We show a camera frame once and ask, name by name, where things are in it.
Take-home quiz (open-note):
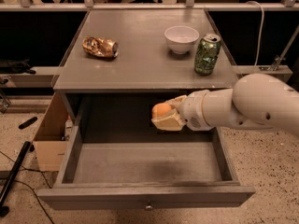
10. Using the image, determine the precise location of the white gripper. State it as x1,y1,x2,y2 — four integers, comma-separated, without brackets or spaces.
151,90,212,131

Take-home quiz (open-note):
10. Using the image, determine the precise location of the orange fruit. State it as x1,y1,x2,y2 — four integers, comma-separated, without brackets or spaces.
151,103,172,118

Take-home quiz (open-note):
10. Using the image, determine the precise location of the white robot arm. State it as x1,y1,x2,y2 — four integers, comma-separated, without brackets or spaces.
151,74,299,135

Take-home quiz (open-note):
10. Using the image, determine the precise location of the open grey top drawer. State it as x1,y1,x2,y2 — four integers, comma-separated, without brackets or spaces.
37,94,255,210

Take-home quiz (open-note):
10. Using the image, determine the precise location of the grey wooden cabinet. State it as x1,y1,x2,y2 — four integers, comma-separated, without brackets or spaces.
54,8,237,116

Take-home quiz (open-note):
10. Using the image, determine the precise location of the green soda can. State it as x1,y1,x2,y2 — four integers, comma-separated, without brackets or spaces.
194,34,221,76

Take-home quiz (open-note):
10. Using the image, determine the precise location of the white ceramic bowl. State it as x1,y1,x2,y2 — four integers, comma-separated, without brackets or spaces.
164,26,199,54

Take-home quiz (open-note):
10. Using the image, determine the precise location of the crushed gold soda can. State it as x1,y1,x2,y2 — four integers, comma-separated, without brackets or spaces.
82,36,119,58

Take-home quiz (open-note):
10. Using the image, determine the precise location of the brown cardboard box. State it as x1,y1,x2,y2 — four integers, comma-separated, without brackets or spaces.
33,93,70,172

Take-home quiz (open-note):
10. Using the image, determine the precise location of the small black floor object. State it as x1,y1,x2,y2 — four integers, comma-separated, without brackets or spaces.
18,117,38,130

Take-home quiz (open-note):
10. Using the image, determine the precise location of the black object on ledge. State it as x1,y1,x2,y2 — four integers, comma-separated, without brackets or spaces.
0,59,36,75

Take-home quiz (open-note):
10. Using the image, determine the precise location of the black pole on floor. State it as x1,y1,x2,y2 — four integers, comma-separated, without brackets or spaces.
0,141,31,217

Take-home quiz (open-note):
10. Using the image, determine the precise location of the white cable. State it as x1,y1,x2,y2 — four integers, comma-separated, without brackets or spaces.
246,0,265,67

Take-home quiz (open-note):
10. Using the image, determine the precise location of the metal railing frame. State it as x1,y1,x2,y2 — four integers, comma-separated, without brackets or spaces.
0,0,299,11

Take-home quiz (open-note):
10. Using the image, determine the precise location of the black floor cable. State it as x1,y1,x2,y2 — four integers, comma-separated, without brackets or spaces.
0,151,56,224

